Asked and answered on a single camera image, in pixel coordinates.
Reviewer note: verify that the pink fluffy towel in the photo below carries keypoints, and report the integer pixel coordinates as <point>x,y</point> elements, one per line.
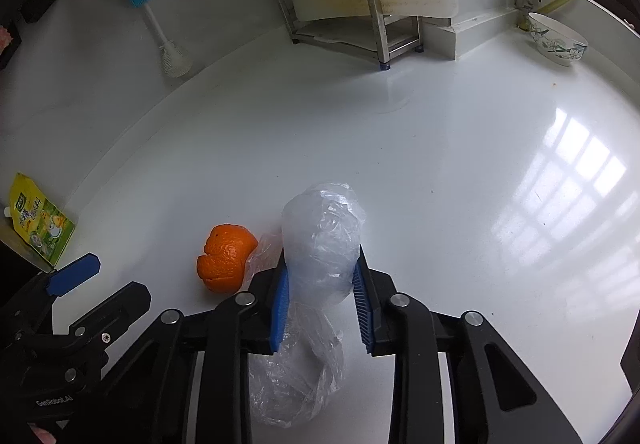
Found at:
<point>4,36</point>

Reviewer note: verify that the white patterned bowl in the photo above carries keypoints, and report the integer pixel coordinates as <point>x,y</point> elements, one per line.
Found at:
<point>555,41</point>

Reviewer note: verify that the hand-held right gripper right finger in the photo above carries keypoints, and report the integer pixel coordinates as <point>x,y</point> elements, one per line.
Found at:
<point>362,314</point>

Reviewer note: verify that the yellow seasoning pouch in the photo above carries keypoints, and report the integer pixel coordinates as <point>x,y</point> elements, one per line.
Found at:
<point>42,224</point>

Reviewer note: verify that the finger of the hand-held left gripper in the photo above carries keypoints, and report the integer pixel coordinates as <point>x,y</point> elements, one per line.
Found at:
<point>120,311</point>
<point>72,274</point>

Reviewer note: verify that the blue and white bottle brush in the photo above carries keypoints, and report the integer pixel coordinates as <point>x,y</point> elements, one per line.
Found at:
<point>160,33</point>

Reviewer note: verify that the orange peel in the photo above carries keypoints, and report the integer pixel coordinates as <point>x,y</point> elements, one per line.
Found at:
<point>225,256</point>

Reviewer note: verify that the stainless steel rack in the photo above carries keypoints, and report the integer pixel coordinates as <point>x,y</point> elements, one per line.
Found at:
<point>372,13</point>

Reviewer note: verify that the clear plastic bag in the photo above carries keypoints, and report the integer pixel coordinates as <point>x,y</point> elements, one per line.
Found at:
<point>320,244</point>

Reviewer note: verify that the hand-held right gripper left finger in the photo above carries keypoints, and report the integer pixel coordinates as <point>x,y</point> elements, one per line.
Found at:
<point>280,314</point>

